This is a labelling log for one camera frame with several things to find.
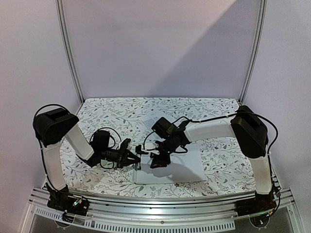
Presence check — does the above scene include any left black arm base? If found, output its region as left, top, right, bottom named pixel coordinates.
left=46, top=183, right=89, bottom=216

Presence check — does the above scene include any white paper sheet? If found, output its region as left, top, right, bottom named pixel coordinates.
left=136, top=143, right=206, bottom=184

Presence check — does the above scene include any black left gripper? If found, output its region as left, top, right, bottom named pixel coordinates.
left=100, top=145, right=140, bottom=168

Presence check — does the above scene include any aluminium corner post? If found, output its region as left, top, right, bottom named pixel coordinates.
left=55, top=0, right=85, bottom=104
left=238, top=0, right=267, bottom=104

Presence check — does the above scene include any perforated white cable tray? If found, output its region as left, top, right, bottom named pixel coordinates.
left=31, top=207, right=236, bottom=233

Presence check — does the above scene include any right aluminium corner post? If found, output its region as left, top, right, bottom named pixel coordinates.
left=238, top=0, right=267, bottom=104

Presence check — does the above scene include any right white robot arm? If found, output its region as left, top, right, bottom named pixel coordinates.
left=150, top=105, right=273, bottom=212

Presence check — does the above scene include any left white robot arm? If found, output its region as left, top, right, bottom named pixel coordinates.
left=33, top=104, right=141, bottom=211

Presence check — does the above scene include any front aluminium rail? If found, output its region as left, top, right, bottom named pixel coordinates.
left=28, top=186, right=295, bottom=220

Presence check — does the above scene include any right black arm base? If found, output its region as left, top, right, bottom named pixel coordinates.
left=235, top=190, right=280, bottom=217

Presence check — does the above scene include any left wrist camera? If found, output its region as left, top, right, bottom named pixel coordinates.
left=120, top=138, right=131, bottom=153

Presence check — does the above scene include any printed text paper sheet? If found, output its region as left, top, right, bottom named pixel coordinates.
left=140, top=110, right=168, bottom=131

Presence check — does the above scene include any left aluminium corner post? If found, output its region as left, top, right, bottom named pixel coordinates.
left=55, top=0, right=85, bottom=104

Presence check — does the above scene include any green clipboard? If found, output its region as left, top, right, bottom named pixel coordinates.
left=132, top=169, right=139, bottom=183

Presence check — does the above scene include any floral patterned table mat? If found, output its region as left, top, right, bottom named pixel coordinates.
left=60, top=98, right=256, bottom=199

